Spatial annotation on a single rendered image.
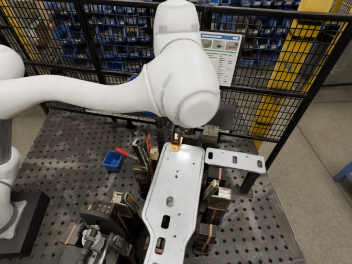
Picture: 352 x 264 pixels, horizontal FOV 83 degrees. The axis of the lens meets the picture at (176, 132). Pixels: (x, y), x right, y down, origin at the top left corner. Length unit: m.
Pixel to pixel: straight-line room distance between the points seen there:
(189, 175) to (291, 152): 1.81
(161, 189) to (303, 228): 1.54
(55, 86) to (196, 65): 0.32
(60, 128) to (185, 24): 1.48
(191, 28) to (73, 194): 1.17
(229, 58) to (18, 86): 0.90
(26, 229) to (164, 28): 1.13
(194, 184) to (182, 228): 0.19
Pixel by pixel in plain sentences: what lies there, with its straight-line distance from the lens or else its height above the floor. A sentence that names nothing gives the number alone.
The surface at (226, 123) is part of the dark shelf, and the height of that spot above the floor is 1.03.
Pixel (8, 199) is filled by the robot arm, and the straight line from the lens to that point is 1.26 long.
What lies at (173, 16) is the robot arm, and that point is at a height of 1.69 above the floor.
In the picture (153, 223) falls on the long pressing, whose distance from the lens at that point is 0.87.
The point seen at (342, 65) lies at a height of 0.46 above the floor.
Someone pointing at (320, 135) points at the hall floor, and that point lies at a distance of 2.99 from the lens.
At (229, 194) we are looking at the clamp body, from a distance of 0.89.
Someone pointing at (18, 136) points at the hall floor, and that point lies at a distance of 3.08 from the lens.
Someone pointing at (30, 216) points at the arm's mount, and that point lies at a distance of 1.32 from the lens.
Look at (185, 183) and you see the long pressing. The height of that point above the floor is 1.00.
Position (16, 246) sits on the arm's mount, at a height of 0.79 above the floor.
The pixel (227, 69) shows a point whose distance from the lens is 1.16.
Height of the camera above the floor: 1.83
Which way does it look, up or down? 48 degrees down
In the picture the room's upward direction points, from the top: straight up
